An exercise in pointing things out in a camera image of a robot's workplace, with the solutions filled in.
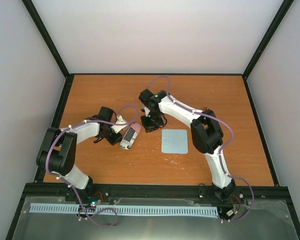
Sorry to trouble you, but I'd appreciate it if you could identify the american flag glasses case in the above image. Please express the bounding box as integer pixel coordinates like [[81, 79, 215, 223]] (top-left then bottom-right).
[[119, 122, 142, 150]]

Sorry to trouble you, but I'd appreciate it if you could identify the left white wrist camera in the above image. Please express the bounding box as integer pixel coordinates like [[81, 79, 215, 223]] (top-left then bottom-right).
[[111, 115, 128, 134]]

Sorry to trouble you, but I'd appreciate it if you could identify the black aluminium frame rail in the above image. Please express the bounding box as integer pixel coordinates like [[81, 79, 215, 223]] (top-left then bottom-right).
[[21, 182, 291, 202]]

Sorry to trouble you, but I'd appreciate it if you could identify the light blue square mat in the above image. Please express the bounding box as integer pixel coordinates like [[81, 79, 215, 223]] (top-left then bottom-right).
[[161, 129, 188, 155]]

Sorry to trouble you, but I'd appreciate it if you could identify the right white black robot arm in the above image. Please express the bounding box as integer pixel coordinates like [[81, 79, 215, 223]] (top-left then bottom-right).
[[138, 89, 236, 202]]

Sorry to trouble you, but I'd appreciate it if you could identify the light blue slotted cable duct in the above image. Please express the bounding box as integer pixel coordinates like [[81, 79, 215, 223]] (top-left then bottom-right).
[[29, 203, 218, 218]]

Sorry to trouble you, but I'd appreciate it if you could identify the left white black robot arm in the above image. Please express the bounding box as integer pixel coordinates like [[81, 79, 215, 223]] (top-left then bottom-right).
[[36, 106, 128, 202]]

